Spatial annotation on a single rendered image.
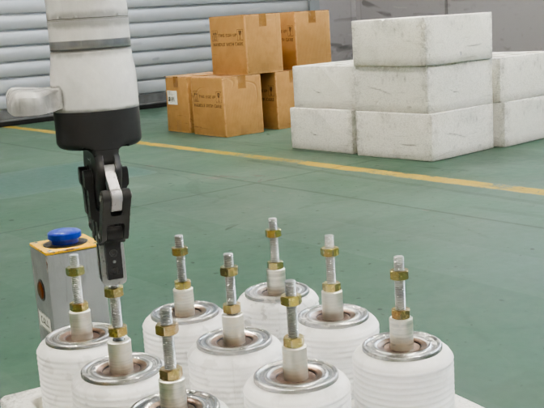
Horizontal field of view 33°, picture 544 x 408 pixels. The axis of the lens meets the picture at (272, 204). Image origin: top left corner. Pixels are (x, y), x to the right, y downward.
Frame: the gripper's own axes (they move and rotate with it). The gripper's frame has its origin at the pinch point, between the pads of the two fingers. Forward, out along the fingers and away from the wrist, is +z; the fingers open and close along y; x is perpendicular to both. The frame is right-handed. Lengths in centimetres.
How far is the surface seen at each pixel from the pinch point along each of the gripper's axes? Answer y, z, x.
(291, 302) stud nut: -10.4, 3.2, -13.4
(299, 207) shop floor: 176, 36, -86
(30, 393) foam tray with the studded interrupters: 16.8, 17.6, 7.5
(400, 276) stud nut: -8.4, 3.2, -25.0
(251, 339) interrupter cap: 1.9, 10.4, -13.4
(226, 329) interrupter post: 1.4, 8.8, -10.8
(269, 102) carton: 379, 21, -150
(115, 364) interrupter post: -0.8, 9.5, 0.7
